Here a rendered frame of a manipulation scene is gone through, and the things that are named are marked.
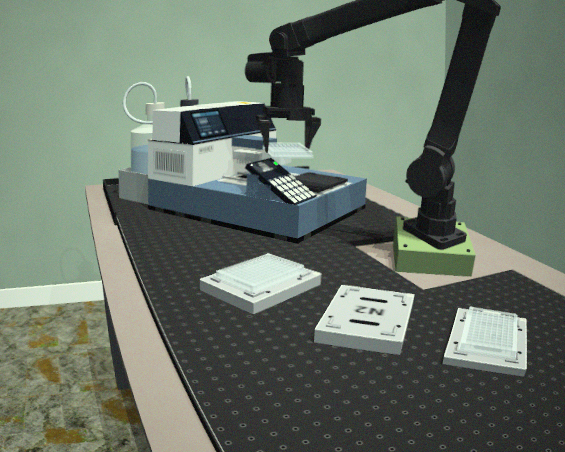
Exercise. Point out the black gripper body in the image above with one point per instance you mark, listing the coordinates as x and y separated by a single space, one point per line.
289 101

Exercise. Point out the blue and white plate washer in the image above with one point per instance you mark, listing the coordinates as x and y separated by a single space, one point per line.
194 172

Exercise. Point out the white microplate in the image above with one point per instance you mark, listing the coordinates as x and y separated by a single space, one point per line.
268 269
490 333
289 151

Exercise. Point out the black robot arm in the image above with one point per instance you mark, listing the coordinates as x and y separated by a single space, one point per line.
427 175

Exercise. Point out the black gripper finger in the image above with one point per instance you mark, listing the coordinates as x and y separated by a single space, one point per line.
314 128
265 125

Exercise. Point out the white flexible hose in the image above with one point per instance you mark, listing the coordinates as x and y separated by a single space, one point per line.
125 96

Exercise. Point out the white flexible tube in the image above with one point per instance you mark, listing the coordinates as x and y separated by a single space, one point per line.
188 87

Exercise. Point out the white plastic bottle with dark cap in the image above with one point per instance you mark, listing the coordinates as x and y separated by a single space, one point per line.
187 102

